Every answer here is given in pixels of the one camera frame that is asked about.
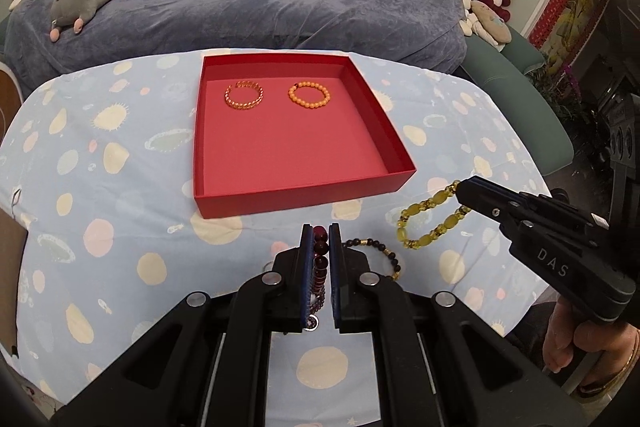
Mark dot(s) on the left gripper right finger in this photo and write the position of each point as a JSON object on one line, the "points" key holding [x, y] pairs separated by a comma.
{"points": [[343, 317]]}

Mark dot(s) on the blue patterned table cloth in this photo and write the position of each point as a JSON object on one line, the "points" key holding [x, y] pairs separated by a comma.
{"points": [[97, 168]]}

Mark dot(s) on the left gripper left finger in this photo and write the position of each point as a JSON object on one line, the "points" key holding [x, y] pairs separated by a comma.
{"points": [[300, 261]]}

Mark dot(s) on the right hand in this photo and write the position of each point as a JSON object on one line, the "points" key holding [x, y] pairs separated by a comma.
{"points": [[617, 344]]}

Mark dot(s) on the red shallow tray box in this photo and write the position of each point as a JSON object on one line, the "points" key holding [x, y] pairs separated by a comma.
{"points": [[284, 130]]}

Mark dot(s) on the beige cushion plush toy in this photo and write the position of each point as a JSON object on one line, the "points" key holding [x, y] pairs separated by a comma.
{"points": [[480, 20]]}

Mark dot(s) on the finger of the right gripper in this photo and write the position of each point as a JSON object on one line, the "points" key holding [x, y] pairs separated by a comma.
{"points": [[487, 198], [556, 207]]}

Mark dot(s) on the green bed frame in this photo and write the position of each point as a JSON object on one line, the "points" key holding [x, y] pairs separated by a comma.
{"points": [[504, 77]]}

